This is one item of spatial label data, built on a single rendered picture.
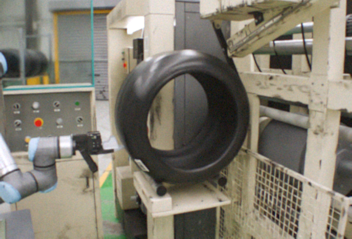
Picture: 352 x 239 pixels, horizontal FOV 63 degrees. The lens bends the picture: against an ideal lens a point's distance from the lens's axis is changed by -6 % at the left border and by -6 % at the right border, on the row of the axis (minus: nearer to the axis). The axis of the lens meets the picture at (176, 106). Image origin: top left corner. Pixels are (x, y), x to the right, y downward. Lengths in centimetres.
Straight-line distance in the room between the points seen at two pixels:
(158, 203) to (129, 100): 44
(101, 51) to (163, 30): 937
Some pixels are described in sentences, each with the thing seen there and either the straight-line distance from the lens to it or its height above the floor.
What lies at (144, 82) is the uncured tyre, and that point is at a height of 134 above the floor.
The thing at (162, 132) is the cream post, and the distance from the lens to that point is 160.
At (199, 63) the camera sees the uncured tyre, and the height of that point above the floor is 141.
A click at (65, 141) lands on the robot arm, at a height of 112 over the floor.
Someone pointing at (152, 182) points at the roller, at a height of 91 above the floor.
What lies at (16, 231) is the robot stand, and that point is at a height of 60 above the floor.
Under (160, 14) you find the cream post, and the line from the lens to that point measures 157.
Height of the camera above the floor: 143
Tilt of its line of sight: 9 degrees down
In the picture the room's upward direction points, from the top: straight up
